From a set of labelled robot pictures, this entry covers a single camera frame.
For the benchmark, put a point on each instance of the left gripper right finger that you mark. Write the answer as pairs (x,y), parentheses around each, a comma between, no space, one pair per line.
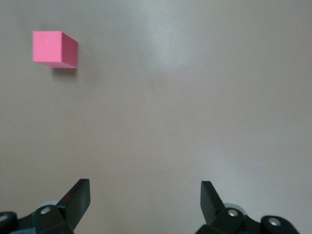
(239,218)

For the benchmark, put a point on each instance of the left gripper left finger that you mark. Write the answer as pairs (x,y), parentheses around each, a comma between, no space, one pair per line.
(56,214)

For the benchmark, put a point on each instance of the red foam block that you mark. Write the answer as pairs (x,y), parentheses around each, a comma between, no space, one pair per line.
(52,48)

